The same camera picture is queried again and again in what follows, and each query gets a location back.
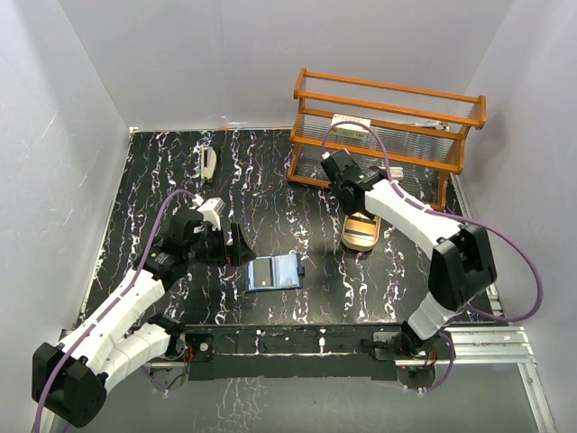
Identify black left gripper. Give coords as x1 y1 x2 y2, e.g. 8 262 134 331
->
186 222 255 267

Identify stack of silver cards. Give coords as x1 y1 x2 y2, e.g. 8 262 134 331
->
345 214 377 237

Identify blue card holder wallet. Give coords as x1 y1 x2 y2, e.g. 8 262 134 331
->
247 253 306 292

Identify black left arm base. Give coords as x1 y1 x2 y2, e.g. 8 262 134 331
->
144 332 215 395

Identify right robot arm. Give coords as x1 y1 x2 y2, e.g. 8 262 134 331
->
320 150 497 358

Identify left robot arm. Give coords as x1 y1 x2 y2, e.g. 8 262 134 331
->
32 209 255 432

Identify beige oval card tray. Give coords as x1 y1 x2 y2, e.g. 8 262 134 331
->
341 212 381 252

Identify white small stapler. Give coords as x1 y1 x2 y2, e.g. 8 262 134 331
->
389 167 404 181

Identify white red small box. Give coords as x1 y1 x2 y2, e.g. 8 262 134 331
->
331 114 371 139

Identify orange wooden shelf rack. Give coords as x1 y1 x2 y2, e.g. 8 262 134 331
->
287 69 487 210

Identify white and black stapler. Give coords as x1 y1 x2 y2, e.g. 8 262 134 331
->
200 144 217 182

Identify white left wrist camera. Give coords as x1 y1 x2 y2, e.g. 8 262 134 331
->
192 196 224 231

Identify aluminium front rail frame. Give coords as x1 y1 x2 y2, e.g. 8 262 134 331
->
33 327 558 433

